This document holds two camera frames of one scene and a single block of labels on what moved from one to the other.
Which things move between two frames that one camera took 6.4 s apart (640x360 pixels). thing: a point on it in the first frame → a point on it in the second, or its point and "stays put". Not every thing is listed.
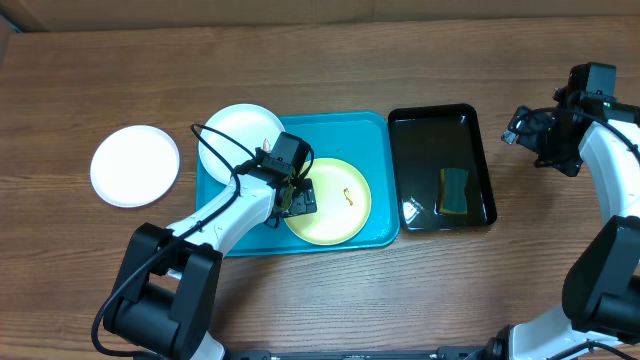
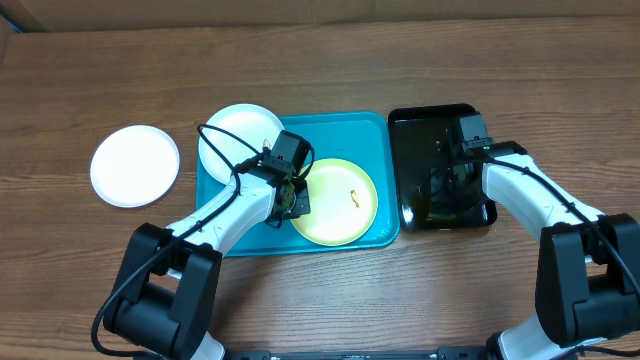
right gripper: x=536 y=126 → x=448 y=203
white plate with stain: x=134 y=166 stays put
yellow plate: x=343 y=198 stays put
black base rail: x=442 y=353 stays put
